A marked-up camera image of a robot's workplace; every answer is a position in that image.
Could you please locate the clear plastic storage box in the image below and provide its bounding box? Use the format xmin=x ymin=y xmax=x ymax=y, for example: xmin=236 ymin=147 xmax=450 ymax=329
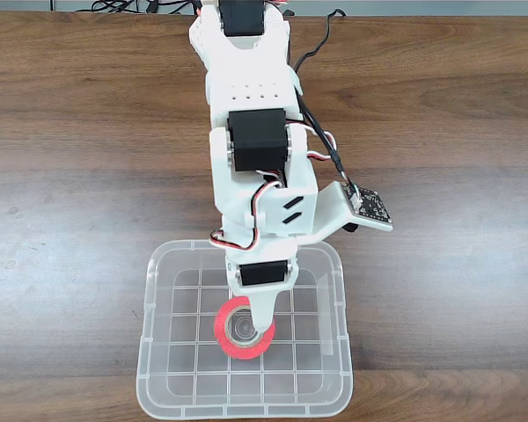
xmin=135 ymin=238 xmax=354 ymax=418

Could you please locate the red white black servo wire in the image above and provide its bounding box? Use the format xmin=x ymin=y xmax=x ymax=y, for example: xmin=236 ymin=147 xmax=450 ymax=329
xmin=209 ymin=179 xmax=279 ymax=253

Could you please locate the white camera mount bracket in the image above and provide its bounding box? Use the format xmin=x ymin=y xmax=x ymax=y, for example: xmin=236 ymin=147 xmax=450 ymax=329
xmin=295 ymin=180 xmax=395 ymax=244

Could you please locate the red tape roll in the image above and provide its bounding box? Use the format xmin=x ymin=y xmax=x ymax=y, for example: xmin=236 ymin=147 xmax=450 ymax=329
xmin=214 ymin=296 xmax=277 ymax=360

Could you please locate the black camera cable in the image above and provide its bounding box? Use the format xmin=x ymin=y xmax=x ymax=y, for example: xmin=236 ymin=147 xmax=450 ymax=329
xmin=289 ymin=8 xmax=358 ymax=194

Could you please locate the black cable bundle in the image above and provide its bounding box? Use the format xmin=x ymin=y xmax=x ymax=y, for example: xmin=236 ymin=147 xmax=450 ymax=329
xmin=90 ymin=0 xmax=143 ymax=13
xmin=143 ymin=0 xmax=203 ymax=15

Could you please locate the black camera circuit board module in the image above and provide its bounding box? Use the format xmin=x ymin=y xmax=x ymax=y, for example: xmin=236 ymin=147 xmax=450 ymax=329
xmin=341 ymin=180 xmax=394 ymax=233

